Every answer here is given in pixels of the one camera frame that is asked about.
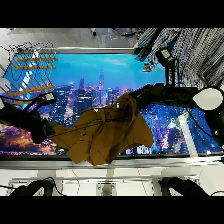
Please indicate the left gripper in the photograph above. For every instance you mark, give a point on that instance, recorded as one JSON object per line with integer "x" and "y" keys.
{"x": 41, "y": 130}

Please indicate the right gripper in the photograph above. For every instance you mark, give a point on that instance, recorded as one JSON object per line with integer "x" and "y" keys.
{"x": 146, "y": 95}

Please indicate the mustard brown long-sleeved shirt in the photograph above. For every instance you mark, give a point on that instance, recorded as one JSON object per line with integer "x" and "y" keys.
{"x": 106, "y": 133}

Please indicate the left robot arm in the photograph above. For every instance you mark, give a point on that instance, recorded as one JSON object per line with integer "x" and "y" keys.
{"x": 16, "y": 116}

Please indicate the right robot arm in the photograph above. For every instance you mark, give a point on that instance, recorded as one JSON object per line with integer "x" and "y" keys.
{"x": 186, "y": 96}

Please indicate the black and white striped garment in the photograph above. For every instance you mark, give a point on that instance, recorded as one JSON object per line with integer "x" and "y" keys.
{"x": 200, "y": 50}

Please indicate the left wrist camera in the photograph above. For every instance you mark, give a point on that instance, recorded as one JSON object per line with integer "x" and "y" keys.
{"x": 46, "y": 99}

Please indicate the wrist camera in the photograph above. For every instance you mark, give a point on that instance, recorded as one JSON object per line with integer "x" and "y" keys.
{"x": 46, "y": 99}
{"x": 166, "y": 58}

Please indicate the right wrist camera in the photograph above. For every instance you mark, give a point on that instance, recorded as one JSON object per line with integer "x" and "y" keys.
{"x": 166, "y": 58}

